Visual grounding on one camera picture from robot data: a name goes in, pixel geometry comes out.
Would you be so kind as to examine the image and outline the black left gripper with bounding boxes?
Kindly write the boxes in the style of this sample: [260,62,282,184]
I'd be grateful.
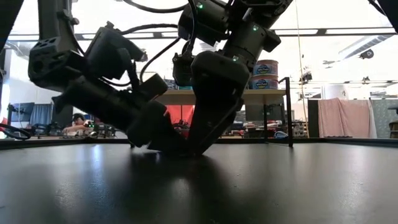
[50,73,190,156]

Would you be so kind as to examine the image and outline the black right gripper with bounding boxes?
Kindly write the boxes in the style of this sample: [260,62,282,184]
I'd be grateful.
[185,50,252,156]

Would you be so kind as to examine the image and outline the gold-lidded tin can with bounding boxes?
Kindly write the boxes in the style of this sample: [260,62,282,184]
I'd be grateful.
[248,74,279,91]
[253,59,279,77]

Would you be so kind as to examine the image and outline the wooden shelf black metal legs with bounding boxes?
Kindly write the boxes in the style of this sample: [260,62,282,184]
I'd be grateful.
[154,77,295,149]

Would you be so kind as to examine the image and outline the orange red curtain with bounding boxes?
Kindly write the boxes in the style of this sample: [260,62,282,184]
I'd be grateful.
[164,105,195,125]

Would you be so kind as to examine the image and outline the black table mat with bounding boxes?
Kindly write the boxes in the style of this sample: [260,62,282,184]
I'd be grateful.
[0,141,398,224]

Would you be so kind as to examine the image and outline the person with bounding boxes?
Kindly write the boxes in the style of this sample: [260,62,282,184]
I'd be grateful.
[63,113,94,135]

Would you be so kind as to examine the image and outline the white round column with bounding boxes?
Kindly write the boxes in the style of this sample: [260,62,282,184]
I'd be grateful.
[322,83,349,100]

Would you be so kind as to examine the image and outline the pink cloth cover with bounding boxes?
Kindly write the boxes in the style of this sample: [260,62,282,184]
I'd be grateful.
[317,98,377,139]

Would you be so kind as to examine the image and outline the black overhead beam light strips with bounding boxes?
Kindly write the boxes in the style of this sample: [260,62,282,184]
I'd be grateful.
[7,28,398,41]

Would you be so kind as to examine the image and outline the blue background screen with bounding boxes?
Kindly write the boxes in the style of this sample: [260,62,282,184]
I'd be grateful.
[9,102,35,125]

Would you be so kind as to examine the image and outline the grey green partition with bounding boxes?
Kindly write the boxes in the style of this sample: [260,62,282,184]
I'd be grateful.
[371,98,398,138]

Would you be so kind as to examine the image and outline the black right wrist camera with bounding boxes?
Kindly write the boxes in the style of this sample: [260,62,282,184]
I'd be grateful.
[172,52,195,88]

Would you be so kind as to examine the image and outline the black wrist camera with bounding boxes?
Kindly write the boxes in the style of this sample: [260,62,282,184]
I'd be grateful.
[172,52,195,88]
[85,21,149,81]

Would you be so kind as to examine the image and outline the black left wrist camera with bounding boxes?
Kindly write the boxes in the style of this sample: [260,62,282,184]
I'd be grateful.
[85,21,149,81]

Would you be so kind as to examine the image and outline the black curved cable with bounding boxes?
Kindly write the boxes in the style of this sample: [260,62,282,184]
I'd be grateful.
[0,123,32,140]

